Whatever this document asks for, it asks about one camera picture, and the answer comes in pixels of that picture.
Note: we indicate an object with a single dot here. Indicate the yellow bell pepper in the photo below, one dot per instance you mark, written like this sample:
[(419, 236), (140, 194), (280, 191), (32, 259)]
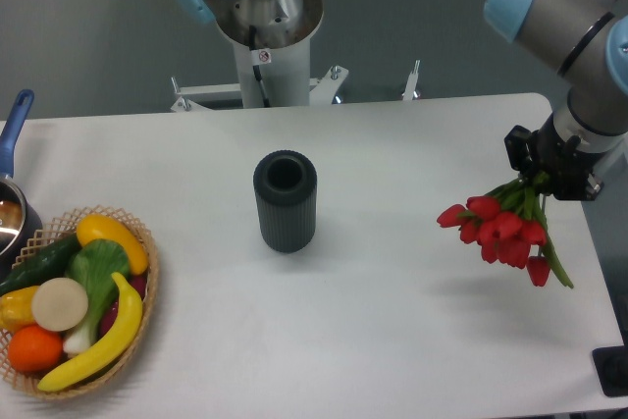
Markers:
[(16, 312)]

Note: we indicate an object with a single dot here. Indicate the dark red eggplant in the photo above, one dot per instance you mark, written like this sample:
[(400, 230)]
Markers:
[(139, 283)]

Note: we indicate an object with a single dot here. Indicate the blue handled saucepan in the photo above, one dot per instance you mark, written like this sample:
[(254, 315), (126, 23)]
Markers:
[(19, 221)]

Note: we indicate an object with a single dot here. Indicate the black device at table edge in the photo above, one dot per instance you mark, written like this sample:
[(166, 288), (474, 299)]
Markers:
[(611, 367)]

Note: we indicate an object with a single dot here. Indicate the green cucumber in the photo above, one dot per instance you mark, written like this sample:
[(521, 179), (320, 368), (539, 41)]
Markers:
[(48, 263)]

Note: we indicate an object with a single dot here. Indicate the dark grey ribbed vase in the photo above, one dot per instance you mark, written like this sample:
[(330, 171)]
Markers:
[(285, 186)]

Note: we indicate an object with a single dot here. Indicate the beige round disc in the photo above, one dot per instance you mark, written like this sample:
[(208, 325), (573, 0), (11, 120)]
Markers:
[(59, 304)]

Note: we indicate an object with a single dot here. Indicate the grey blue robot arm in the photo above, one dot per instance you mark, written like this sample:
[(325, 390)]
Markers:
[(580, 39)]

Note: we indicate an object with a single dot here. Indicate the green bok choy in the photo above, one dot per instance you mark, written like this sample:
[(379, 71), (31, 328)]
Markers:
[(92, 268)]

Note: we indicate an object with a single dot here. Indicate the orange fruit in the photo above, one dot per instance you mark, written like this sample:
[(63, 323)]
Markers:
[(33, 349)]

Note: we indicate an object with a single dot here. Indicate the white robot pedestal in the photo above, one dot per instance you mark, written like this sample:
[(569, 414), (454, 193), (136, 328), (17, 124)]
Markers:
[(271, 44)]

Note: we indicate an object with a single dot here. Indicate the red tulip bouquet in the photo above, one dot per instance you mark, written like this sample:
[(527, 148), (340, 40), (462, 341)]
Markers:
[(510, 226)]

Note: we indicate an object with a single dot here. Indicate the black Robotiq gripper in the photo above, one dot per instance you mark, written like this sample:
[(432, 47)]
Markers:
[(554, 166)]

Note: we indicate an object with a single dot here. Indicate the woven wicker basket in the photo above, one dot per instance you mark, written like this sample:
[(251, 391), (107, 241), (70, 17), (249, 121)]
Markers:
[(52, 232)]

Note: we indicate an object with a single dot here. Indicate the yellow banana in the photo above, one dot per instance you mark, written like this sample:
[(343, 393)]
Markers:
[(104, 351)]

